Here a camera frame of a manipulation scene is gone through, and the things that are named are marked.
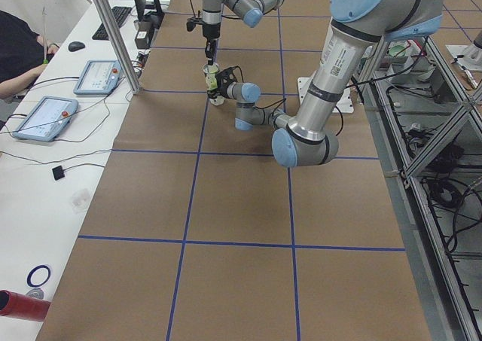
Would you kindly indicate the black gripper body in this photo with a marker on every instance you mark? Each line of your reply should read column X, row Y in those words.
column 210, row 31
column 219, row 89

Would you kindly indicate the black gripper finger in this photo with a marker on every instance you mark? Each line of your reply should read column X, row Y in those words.
column 210, row 52

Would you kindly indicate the white tennis ball can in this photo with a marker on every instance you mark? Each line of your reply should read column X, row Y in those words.
column 210, row 72

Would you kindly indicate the yellow tennis ball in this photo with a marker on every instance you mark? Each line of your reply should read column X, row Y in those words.
column 211, row 82

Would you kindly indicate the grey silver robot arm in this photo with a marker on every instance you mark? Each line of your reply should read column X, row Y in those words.
column 302, row 140
column 249, row 11

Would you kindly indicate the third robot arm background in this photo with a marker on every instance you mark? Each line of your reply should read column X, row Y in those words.
column 467, row 56

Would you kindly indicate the black box white label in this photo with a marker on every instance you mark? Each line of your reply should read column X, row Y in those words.
column 144, row 35

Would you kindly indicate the black computer monitor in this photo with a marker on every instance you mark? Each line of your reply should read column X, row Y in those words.
column 149, row 10

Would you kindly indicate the blue teach pendant far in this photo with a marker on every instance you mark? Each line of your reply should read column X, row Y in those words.
column 99, row 78

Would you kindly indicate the blue teach pendant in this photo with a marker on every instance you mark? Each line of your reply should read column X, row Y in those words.
column 99, row 78
column 47, row 119

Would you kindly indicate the black computer mouse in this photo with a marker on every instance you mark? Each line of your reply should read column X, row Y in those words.
column 76, row 46

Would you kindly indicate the blue teach pendant near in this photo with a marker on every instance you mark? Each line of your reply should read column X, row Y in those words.
column 47, row 119

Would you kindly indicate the person in black shirt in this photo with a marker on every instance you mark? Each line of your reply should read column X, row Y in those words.
column 23, row 53

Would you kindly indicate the small black square pad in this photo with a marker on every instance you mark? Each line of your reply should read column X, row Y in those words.
column 59, row 172

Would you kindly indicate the blue tape roll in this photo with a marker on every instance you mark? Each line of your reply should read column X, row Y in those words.
column 39, row 275

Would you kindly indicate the red cylinder bottle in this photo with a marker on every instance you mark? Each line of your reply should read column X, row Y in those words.
column 14, row 305

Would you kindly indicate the aluminium frame post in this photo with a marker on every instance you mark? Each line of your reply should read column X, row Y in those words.
column 114, row 35

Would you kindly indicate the aluminium frame rail structure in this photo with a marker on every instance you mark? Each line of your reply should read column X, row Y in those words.
column 425, row 113

